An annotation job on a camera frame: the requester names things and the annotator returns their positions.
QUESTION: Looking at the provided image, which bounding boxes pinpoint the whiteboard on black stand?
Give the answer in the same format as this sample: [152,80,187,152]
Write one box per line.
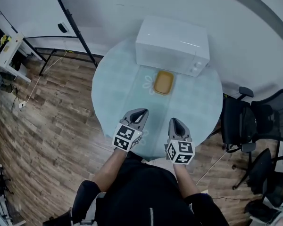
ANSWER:
[0,0,99,77]

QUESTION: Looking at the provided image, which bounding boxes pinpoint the black cable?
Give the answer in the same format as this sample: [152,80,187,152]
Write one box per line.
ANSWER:
[11,88,21,113]

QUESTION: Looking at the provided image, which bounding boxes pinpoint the small black wall device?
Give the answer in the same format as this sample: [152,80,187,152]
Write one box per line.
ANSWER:
[57,21,69,34]

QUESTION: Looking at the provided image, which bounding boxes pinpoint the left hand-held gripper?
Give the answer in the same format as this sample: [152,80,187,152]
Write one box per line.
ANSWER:
[112,108,150,153]

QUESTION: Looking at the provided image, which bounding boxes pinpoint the person's right forearm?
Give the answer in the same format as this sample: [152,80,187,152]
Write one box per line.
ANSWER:
[173,161,201,200]

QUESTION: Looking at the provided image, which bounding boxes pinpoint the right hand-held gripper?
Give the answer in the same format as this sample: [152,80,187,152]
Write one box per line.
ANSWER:
[165,117,195,166]

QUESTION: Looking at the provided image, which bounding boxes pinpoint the yellow container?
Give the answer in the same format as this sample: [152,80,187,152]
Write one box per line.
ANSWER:
[153,70,175,96]

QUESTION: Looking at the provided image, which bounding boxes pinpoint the white microwave oven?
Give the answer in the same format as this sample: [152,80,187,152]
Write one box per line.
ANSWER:
[134,15,210,78]

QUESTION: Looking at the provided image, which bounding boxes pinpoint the person's black clothing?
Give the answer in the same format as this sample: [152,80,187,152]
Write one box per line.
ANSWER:
[42,151,230,226]

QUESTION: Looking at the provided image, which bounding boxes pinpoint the white cable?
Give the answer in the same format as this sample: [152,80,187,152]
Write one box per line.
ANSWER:
[25,52,70,103]

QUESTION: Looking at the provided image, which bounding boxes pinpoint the round light blue table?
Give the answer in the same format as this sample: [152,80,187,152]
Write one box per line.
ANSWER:
[91,35,224,160]

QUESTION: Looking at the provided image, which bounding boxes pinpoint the white shelf unit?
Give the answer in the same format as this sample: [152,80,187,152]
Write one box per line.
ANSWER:
[0,31,33,83]

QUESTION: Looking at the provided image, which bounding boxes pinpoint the black mesh office chair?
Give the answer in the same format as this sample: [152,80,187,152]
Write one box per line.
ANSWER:
[220,87,283,153]

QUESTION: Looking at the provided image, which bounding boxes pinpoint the person's left forearm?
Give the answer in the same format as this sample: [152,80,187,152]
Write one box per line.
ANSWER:
[92,147,128,193]

